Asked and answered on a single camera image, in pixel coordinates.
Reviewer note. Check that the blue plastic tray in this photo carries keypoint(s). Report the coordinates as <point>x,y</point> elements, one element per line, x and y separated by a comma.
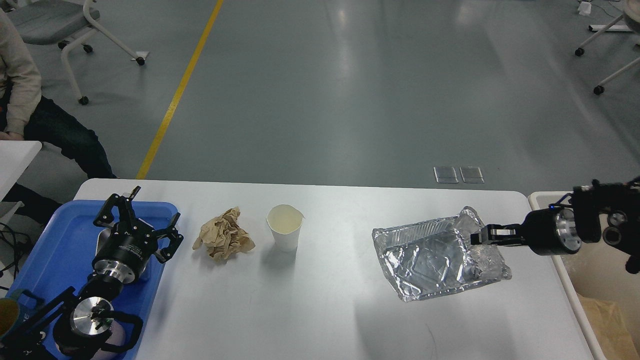
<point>63,255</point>

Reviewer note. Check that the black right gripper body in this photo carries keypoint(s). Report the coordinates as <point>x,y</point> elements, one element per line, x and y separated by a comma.
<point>551,231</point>

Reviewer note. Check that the brown paper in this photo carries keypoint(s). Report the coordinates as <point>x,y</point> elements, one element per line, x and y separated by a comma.
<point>606,320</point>
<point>222,237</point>

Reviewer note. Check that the floor outlet plate left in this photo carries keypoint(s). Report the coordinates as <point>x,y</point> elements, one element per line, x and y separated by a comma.
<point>446,174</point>

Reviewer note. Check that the floor outlet plate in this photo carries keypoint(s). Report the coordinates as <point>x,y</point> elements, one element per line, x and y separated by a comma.
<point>472,174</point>
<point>446,174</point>

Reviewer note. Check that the person in beige sweater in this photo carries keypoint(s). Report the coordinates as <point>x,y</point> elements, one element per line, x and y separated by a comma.
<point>27,115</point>

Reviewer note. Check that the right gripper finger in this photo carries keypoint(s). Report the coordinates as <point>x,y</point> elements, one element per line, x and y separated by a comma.
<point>498,235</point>

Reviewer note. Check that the pink mug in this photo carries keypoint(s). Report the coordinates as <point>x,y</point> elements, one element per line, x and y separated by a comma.
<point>117,338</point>

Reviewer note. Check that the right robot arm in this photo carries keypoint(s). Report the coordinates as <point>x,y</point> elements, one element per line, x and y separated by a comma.
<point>586,215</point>

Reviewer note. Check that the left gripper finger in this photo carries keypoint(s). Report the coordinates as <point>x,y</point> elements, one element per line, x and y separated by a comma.
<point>170,232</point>
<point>117,213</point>

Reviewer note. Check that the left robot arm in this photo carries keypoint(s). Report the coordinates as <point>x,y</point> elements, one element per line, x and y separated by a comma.
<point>88,287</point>

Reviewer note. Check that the dark blue mug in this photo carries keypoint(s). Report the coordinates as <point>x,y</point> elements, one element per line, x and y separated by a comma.
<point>13,313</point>

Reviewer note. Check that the aluminium foil tray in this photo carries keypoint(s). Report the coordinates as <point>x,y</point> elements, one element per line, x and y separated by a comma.
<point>435,258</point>

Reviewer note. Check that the white paper cup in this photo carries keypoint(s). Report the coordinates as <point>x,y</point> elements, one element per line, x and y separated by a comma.
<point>285,223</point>

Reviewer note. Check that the brown paper in bin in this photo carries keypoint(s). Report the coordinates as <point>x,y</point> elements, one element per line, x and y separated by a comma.
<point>606,320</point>

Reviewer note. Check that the floor outlet plate right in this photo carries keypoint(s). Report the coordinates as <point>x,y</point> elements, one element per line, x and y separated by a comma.
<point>472,174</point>

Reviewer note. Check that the grey office chair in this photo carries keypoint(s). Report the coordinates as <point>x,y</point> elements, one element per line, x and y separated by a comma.
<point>68,25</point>

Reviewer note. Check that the beige plastic bin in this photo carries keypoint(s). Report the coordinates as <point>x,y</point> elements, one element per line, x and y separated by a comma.
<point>598,271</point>

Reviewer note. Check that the white side table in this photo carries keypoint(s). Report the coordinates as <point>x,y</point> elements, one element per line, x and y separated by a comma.
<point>15,157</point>

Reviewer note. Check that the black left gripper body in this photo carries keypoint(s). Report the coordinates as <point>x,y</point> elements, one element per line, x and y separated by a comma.
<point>127,250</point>

